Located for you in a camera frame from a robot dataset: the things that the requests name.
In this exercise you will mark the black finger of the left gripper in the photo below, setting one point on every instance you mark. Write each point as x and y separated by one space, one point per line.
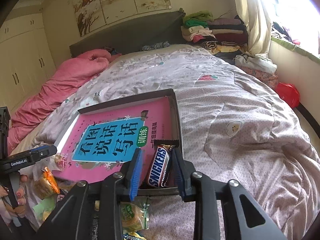
42 152

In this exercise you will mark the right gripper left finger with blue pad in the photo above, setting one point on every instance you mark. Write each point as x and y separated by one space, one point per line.
132 178

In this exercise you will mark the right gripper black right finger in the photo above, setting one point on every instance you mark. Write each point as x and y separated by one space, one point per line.
183 170

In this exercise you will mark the Snickers bar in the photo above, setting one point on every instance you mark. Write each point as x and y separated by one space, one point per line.
159 171

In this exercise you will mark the orange cracker packet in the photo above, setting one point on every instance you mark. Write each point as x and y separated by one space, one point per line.
46 185

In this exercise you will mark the green label round pastry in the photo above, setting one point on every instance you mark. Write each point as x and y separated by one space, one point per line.
135 215

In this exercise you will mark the light green yellow candy pack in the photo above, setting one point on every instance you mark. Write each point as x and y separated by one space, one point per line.
44 208

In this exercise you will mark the yellow Alpenliebe wrapper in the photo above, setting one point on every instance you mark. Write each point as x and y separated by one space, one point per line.
133 236

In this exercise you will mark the clear bag with cookie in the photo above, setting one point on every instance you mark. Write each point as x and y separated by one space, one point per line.
60 161

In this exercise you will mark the pink and blue book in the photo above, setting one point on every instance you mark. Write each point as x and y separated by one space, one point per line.
98 144

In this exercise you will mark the lilac floral quilt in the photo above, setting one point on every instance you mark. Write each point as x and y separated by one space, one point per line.
233 127

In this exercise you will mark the dark shallow cardboard tray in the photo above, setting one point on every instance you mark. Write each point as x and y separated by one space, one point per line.
145 189

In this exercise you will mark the cream wardrobe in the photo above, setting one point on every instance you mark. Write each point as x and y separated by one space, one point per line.
26 60

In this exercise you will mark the pink duvet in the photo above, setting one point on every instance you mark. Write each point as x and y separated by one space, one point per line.
68 78

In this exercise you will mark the dark patterned pillow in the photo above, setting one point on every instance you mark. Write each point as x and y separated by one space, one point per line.
158 45

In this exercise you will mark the red plastic bag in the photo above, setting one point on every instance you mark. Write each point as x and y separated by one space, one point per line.
288 93

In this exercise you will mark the stack of folded clothes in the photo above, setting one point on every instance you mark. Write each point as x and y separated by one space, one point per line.
222 37

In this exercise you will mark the dark grey headboard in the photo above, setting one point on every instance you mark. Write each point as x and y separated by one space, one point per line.
132 35

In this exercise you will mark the cream curtain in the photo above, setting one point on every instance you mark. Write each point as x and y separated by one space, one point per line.
256 15

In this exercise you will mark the triptych wall painting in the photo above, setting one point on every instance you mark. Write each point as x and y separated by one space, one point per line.
93 14

